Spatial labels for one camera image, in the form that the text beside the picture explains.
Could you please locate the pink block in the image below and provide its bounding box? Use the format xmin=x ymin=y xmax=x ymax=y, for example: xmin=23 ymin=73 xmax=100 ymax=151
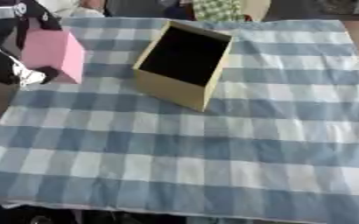
xmin=20 ymin=28 xmax=87 ymax=85

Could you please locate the tan cardboard box black inside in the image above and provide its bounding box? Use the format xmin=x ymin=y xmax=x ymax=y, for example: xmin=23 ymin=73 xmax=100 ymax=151
xmin=130 ymin=20 xmax=236 ymax=113

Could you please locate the person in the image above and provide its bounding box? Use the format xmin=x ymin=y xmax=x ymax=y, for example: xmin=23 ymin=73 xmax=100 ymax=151
xmin=35 ymin=0 xmax=108 ymax=18

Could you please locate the green white checked cloth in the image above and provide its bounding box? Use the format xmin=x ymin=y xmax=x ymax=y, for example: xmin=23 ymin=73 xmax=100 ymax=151
xmin=192 ymin=0 xmax=247 ymax=22

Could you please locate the tan cardboard sheet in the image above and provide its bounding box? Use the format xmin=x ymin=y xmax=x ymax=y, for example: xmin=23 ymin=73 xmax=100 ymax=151
xmin=239 ymin=0 xmax=273 ymax=22

